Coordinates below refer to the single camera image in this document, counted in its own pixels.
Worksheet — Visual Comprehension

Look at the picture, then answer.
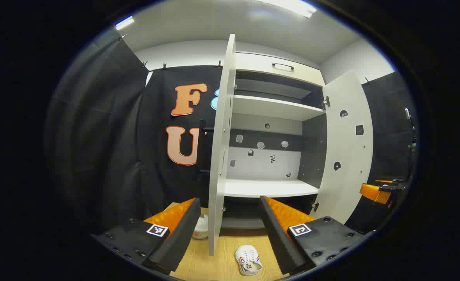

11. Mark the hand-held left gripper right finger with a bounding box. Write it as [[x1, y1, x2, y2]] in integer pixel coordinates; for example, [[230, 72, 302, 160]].
[[258, 195, 375, 276]]

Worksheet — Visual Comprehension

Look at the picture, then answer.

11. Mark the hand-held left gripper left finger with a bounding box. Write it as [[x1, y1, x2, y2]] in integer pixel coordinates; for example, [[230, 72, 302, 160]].
[[91, 197, 202, 274]]

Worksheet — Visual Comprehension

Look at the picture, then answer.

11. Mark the white striped shoe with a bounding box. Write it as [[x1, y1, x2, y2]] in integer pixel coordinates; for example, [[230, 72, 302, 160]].
[[234, 245, 263, 276]]

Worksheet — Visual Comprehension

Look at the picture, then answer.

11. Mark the white cabinet door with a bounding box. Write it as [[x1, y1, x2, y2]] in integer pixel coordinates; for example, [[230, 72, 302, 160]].
[[310, 70, 374, 225], [208, 34, 237, 257]]

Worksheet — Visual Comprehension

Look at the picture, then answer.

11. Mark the white shoe cabinet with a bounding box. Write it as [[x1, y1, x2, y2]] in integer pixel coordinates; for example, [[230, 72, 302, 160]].
[[220, 51, 328, 231]]

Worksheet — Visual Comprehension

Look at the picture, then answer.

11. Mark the white cabinet shelf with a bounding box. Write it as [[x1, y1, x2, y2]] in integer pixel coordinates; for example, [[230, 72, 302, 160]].
[[224, 179, 319, 198], [232, 95, 326, 121]]

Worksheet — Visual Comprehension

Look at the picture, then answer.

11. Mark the white cabinet drawer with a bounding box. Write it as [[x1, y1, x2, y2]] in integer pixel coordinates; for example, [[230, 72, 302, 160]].
[[236, 52, 326, 87]]

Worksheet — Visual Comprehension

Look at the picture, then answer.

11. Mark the white knitted pumpkin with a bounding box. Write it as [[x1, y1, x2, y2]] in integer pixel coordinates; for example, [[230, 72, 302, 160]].
[[192, 214, 209, 240]]

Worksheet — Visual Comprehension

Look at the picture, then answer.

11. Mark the black backdrop cloth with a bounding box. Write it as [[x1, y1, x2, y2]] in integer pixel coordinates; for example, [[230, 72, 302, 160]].
[[345, 70, 417, 235], [44, 37, 224, 235]]

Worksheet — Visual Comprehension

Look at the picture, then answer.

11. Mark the ceiling light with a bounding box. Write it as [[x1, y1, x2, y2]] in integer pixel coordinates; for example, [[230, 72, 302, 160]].
[[253, 0, 317, 19], [115, 16, 135, 31]]

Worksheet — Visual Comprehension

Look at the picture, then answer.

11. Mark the black door handle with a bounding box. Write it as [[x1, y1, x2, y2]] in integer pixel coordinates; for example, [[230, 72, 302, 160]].
[[198, 119, 215, 174]]

